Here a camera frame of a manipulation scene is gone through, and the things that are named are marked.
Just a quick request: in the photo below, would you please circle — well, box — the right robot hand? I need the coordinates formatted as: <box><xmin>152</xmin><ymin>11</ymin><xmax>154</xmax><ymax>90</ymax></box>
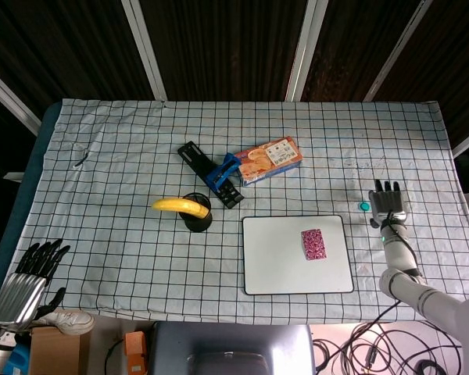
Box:
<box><xmin>367</xmin><ymin>179</ymin><xmax>409</xmax><ymax>229</ymax></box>

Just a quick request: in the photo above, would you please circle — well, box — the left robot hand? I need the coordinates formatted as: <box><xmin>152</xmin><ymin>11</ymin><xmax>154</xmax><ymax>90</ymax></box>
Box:
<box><xmin>0</xmin><ymin>238</ymin><xmax>71</xmax><ymax>334</ymax></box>

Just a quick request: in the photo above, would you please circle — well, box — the pink patterned small packet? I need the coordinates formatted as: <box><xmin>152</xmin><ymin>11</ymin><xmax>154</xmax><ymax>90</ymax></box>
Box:
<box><xmin>299</xmin><ymin>228</ymin><xmax>328</xmax><ymax>261</ymax></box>

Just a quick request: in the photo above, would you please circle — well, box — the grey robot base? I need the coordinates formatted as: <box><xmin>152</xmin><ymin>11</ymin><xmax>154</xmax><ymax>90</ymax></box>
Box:
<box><xmin>147</xmin><ymin>321</ymin><xmax>316</xmax><ymax>375</ymax></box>

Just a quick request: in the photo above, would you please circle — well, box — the white sneaker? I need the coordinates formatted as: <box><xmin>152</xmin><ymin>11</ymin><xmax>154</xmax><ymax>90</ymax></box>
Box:
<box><xmin>34</xmin><ymin>308</ymin><xmax>95</xmax><ymax>336</ymax></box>

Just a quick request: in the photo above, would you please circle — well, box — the blue container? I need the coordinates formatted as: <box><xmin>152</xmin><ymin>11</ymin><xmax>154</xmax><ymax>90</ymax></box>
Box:
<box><xmin>3</xmin><ymin>340</ymin><xmax>32</xmax><ymax>375</ymax></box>

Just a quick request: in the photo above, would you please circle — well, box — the cardboard box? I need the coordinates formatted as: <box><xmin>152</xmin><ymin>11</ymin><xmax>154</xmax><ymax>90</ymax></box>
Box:
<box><xmin>29</xmin><ymin>326</ymin><xmax>81</xmax><ymax>375</ymax></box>

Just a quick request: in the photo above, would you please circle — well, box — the orange biscuit box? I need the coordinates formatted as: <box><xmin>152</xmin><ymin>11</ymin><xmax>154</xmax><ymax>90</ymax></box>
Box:
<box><xmin>234</xmin><ymin>135</ymin><xmax>304</xmax><ymax>187</ymax></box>

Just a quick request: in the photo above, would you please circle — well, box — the orange device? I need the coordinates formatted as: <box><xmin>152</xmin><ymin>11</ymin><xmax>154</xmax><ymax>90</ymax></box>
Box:
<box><xmin>124</xmin><ymin>330</ymin><xmax>147</xmax><ymax>375</ymax></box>

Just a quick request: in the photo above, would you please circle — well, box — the checkered tablecloth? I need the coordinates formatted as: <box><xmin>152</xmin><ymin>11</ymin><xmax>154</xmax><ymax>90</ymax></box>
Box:
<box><xmin>8</xmin><ymin>98</ymin><xmax>469</xmax><ymax>326</ymax></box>

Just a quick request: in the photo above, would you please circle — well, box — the black and blue tool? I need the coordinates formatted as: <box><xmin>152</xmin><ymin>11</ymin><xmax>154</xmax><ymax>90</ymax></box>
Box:
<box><xmin>177</xmin><ymin>141</ymin><xmax>245</xmax><ymax>209</ymax></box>

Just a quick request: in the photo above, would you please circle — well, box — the yellow banana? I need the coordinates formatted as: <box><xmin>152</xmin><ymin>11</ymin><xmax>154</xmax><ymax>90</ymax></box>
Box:
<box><xmin>152</xmin><ymin>197</ymin><xmax>211</xmax><ymax>220</ymax></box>

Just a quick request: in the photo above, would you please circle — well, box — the black mesh pen holder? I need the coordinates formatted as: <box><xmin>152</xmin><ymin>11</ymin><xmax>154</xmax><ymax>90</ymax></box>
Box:
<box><xmin>179</xmin><ymin>191</ymin><xmax>214</xmax><ymax>234</ymax></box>

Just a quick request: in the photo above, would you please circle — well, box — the white rectangular board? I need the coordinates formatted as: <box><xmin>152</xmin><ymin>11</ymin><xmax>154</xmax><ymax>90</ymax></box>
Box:
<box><xmin>241</xmin><ymin>214</ymin><xmax>355</xmax><ymax>296</ymax></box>

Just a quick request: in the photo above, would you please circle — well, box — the black cable bundle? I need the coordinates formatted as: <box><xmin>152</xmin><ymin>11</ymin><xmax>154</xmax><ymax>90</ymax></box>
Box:
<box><xmin>311</xmin><ymin>300</ymin><xmax>466</xmax><ymax>375</ymax></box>

